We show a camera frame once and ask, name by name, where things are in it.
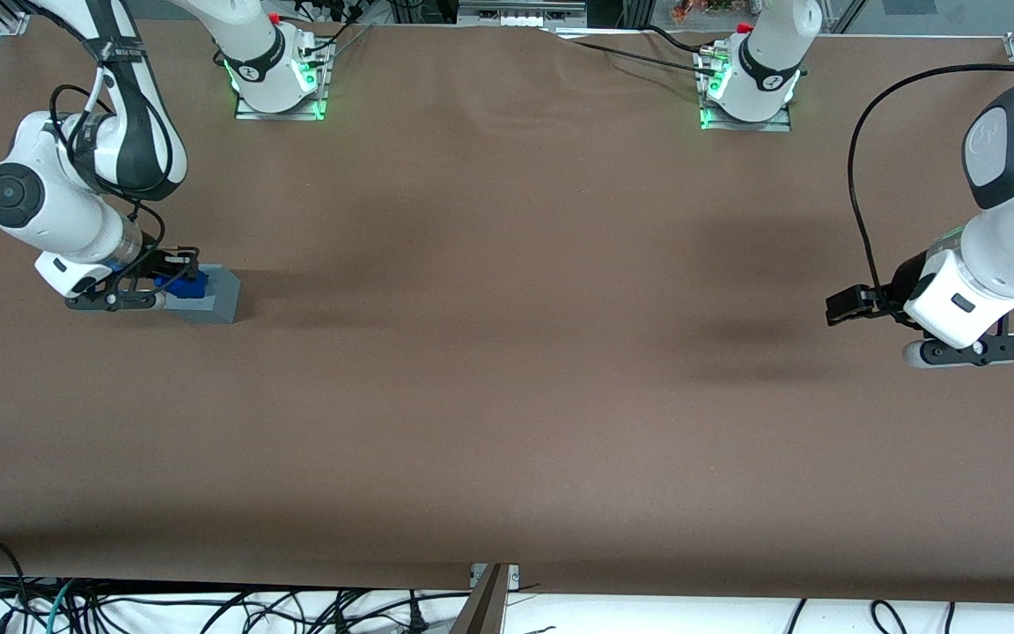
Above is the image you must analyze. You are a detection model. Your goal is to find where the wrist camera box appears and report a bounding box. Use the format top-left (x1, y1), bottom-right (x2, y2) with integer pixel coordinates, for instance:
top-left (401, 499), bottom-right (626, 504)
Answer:
top-left (64, 289), bottom-right (167, 313)
top-left (902, 333), bottom-right (1014, 370)

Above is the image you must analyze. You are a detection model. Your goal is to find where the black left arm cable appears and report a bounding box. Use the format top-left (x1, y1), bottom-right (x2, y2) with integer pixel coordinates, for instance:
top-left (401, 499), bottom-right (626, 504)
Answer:
top-left (848, 63), bottom-right (1014, 296)

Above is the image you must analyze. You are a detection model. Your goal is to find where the teal floor cable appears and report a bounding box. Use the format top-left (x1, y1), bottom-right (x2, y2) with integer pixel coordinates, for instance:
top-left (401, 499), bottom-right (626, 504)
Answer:
top-left (40, 579), bottom-right (78, 634)

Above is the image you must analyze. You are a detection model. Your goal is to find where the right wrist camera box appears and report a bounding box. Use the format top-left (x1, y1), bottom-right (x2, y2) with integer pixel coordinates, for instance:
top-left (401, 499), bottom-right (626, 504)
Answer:
top-left (64, 289), bottom-right (167, 313)

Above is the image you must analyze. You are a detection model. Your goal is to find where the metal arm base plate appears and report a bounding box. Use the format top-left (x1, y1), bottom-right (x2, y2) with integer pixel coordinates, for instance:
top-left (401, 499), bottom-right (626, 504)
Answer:
top-left (698, 48), bottom-right (795, 133)
top-left (234, 35), bottom-right (330, 122)

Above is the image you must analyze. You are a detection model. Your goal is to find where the long black table cable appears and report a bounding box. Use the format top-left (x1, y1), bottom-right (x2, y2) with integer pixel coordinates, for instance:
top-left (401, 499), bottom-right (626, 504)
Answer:
top-left (551, 33), bottom-right (724, 78)

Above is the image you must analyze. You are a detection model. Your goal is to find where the metal table edge bracket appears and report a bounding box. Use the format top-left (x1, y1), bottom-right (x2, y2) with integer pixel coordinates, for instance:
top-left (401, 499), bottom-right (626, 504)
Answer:
top-left (470, 564), bottom-right (522, 590)

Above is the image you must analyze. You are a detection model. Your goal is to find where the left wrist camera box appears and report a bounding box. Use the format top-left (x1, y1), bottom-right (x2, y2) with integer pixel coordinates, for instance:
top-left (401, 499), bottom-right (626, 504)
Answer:
top-left (902, 333), bottom-right (1014, 370)

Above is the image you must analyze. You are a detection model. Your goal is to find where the blue plastic part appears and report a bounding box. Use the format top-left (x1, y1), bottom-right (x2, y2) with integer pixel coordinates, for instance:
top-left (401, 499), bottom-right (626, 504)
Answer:
top-left (153, 269), bottom-right (209, 299)

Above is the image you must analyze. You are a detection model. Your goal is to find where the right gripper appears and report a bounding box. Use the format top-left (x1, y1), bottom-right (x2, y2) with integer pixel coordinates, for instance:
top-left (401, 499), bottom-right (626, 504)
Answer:
top-left (34, 248), bottom-right (202, 299)

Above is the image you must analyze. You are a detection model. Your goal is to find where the orange background clutter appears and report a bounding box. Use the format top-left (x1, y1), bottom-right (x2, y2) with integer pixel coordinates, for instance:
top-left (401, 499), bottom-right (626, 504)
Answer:
top-left (671, 0), bottom-right (742, 20)

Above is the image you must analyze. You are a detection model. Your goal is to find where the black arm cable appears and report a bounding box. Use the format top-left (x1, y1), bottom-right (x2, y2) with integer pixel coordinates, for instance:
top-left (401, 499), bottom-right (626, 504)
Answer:
top-left (48, 35), bottom-right (177, 258)
top-left (848, 63), bottom-right (1014, 296)

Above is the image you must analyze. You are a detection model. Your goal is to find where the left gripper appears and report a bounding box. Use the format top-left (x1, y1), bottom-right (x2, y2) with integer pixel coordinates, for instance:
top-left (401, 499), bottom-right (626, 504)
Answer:
top-left (826, 249), bottom-right (1014, 350)

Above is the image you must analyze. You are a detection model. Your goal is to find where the grey table leg strut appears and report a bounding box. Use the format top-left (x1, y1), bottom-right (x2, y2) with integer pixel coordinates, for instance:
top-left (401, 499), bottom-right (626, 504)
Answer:
top-left (449, 565), bottom-right (509, 634)

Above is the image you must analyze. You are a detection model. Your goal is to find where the gray square base block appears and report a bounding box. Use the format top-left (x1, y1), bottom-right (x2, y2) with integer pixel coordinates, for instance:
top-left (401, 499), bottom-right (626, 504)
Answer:
top-left (164, 264), bottom-right (242, 325)

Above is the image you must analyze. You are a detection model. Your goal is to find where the short black table cable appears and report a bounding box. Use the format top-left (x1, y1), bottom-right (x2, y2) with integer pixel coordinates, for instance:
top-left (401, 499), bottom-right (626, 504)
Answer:
top-left (643, 25), bottom-right (712, 52)

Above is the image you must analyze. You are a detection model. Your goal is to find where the brown table cover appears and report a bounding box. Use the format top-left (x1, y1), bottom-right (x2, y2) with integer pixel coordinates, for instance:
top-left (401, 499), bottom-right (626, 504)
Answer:
top-left (0, 16), bottom-right (1014, 605)

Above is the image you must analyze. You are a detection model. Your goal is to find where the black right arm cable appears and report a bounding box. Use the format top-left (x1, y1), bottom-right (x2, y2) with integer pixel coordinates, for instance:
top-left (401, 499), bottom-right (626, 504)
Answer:
top-left (48, 35), bottom-right (177, 258)

